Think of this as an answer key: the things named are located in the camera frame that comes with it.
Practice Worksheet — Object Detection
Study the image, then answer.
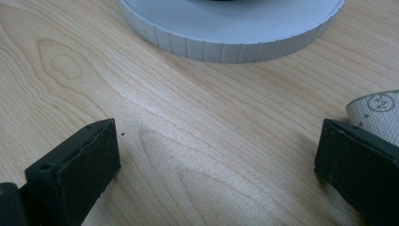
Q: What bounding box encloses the white pole stand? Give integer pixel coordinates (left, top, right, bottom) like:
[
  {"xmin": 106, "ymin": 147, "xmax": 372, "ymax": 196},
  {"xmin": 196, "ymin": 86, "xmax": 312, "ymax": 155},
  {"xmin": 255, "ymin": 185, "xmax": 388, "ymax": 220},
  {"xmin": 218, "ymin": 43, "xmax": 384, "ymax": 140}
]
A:
[{"xmin": 117, "ymin": 0, "xmax": 346, "ymax": 65}]

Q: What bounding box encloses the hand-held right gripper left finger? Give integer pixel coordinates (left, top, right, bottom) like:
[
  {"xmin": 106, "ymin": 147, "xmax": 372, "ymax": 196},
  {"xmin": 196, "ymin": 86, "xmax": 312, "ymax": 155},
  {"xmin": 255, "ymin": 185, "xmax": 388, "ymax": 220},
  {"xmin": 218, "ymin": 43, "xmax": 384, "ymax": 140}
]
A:
[{"xmin": 24, "ymin": 118, "xmax": 122, "ymax": 226}]

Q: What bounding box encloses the white dotted cloth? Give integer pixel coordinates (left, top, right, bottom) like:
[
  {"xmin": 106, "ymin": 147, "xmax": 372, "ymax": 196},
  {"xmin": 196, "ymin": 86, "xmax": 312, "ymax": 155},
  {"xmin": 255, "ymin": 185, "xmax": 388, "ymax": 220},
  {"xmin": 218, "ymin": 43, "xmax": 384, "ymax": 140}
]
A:
[{"xmin": 345, "ymin": 89, "xmax": 399, "ymax": 149}]

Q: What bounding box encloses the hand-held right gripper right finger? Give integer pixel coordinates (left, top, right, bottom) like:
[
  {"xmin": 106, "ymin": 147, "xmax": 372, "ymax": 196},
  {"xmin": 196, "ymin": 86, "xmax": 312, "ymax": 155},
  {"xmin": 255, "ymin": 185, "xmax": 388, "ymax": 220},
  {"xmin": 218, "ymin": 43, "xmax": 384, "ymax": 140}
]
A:
[{"xmin": 313, "ymin": 118, "xmax": 399, "ymax": 226}]

